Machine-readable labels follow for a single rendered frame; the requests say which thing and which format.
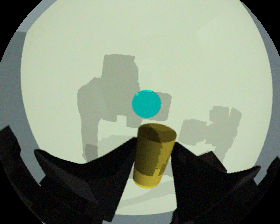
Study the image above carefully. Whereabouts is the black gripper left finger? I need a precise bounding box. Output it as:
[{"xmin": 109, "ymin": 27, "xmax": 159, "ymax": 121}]
[{"xmin": 34, "ymin": 137, "xmax": 137, "ymax": 222}]

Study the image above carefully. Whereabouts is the cyan circle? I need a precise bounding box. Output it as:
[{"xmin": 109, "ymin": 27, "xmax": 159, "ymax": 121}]
[{"xmin": 132, "ymin": 89, "xmax": 161, "ymax": 117}]

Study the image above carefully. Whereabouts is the yellow cylinder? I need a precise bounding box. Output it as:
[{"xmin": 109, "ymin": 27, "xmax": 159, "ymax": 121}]
[{"xmin": 132, "ymin": 123, "xmax": 177, "ymax": 188}]

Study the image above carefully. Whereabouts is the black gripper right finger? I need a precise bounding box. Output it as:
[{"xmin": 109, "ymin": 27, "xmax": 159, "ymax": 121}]
[{"xmin": 171, "ymin": 141, "xmax": 261, "ymax": 224}]

